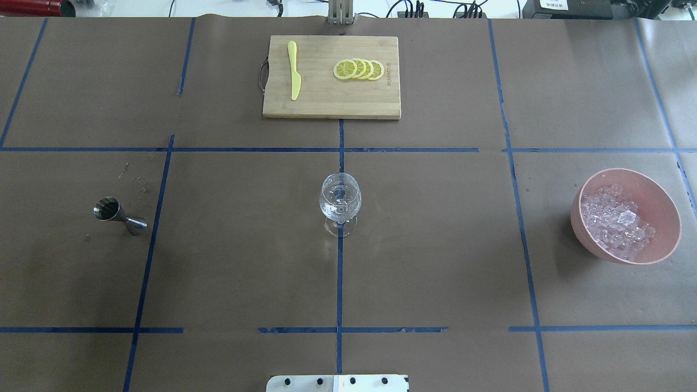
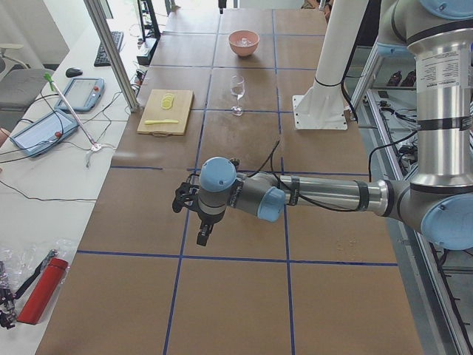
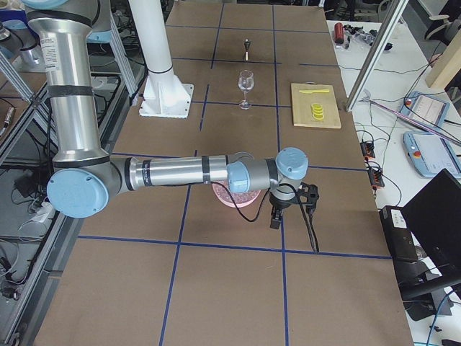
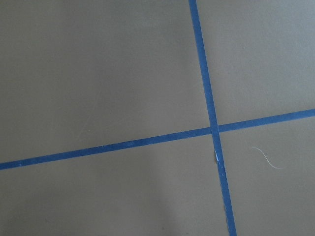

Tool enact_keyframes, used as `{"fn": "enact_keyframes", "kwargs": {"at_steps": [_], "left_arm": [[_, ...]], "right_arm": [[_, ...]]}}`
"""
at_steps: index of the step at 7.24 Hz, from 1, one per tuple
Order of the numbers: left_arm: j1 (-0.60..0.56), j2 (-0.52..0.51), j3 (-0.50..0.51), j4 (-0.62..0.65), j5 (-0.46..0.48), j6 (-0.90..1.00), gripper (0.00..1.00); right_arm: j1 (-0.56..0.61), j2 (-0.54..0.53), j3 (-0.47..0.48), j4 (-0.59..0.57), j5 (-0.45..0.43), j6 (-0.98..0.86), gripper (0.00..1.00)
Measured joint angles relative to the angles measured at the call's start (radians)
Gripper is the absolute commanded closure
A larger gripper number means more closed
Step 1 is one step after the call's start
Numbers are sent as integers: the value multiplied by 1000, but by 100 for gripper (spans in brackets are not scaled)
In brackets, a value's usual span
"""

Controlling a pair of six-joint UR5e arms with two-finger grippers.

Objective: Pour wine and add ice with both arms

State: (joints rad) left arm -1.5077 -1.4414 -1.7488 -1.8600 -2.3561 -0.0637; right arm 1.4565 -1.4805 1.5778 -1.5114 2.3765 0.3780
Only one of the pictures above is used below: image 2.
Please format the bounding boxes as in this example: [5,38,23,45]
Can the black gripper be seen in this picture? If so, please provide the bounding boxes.
[197,207,226,246]

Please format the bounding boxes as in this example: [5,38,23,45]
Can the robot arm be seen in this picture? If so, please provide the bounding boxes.
[191,1,472,250]

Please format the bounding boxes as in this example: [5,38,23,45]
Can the clear wine glass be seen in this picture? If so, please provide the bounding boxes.
[230,75,245,116]

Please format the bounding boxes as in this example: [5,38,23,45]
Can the pink bowl of ice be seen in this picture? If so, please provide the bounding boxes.
[228,30,259,58]

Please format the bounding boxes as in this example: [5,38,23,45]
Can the yellow plastic knife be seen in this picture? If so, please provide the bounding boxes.
[144,119,179,125]

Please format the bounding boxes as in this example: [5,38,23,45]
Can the wooden cutting board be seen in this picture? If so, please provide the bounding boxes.
[137,89,194,136]

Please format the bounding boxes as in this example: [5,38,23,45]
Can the lemon slices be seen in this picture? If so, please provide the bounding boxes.
[160,92,175,110]

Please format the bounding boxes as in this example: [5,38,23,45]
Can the metal rod green tip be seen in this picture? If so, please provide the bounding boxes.
[44,72,102,152]

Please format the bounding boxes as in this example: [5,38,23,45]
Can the red bottle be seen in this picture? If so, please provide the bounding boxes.
[17,257,69,325]

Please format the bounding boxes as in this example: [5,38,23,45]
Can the far teach pendant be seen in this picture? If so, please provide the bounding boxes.
[62,77,105,113]

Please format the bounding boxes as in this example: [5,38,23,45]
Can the teach pendant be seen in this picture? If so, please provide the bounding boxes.
[62,77,105,113]
[10,109,78,158]

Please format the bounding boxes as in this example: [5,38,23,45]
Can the clear plastic bag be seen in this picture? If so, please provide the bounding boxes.
[1,239,78,329]

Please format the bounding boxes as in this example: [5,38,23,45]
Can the near teach pendant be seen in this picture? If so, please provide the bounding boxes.
[10,109,78,158]

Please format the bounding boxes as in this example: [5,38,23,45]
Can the black keyboard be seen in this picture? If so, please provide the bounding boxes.
[93,30,125,67]

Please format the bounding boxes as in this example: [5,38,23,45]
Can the black computer mouse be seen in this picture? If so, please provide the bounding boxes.
[65,67,83,78]

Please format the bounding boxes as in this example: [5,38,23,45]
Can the grey office chair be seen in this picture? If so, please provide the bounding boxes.
[1,44,54,112]

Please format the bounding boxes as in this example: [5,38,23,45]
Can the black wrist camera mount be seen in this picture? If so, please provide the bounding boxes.
[171,182,199,213]

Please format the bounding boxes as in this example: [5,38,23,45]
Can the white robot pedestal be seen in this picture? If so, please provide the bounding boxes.
[293,0,369,130]

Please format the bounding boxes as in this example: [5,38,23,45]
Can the aluminium frame post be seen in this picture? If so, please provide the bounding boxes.
[84,0,140,112]

